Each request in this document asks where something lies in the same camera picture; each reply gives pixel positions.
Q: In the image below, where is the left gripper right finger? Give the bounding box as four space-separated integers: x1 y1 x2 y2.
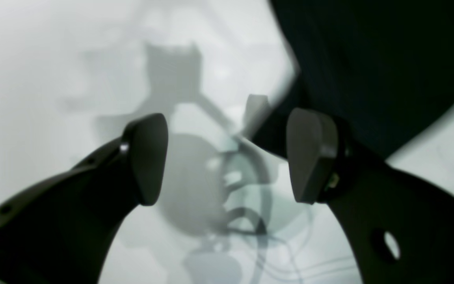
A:
286 108 454 284

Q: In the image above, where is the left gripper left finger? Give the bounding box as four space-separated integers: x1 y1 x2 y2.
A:
0 113 169 284

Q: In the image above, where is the black t-shirt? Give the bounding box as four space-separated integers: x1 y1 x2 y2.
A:
251 0 454 158

